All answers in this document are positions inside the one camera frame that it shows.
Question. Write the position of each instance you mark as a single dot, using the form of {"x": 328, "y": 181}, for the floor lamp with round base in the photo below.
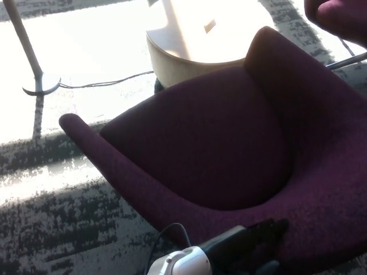
{"x": 38, "y": 83}

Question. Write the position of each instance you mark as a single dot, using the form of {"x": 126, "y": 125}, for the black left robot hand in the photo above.
{"x": 238, "y": 249}

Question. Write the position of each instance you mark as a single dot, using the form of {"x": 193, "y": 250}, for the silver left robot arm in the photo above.
{"x": 183, "y": 262}

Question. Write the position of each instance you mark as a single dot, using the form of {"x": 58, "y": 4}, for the round light wooden side table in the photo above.
{"x": 183, "y": 66}

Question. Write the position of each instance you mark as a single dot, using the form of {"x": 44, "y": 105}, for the purple upholstered armchair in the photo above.
{"x": 315, "y": 172}

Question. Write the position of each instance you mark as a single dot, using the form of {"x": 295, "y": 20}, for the purple chair with chrome legs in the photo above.
{"x": 344, "y": 17}

